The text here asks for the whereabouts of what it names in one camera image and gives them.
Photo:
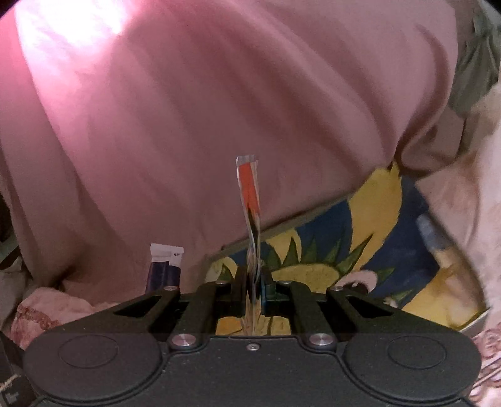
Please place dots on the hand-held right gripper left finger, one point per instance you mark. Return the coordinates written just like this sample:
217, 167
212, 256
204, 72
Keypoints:
239, 291

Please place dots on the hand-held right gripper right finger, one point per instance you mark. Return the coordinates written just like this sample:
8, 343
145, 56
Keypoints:
268, 292

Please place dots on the colourful picture book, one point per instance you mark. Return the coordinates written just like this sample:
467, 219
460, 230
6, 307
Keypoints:
332, 242

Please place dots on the red orange snack packet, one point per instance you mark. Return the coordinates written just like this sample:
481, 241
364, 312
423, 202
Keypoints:
250, 195

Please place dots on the purple white snack packet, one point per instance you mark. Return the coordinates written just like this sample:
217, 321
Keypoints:
162, 274

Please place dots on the pink curtain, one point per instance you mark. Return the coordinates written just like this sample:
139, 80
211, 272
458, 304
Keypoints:
195, 117

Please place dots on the pink floral blanket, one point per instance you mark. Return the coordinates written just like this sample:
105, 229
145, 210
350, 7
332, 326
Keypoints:
47, 309

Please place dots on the cream white cloth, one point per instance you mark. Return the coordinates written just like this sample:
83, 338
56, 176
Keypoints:
469, 195

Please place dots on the grey cloth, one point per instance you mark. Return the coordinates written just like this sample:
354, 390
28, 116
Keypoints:
9, 281

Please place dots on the green cloth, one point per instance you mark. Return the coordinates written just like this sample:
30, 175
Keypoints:
475, 66

